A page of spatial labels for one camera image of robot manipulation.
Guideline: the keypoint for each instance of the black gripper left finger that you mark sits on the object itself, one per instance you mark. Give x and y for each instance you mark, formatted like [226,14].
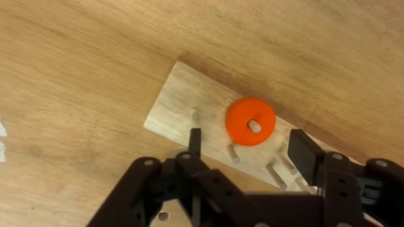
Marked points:
[168,193]

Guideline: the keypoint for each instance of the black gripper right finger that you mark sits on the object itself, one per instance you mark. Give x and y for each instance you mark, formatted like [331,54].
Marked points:
[354,189]

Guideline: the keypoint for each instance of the wooden stand with clear pegs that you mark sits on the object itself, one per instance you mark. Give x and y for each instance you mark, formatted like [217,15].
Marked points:
[184,109]

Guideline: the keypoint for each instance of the white peg stand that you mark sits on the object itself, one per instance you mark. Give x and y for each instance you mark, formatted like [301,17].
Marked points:
[1,145]

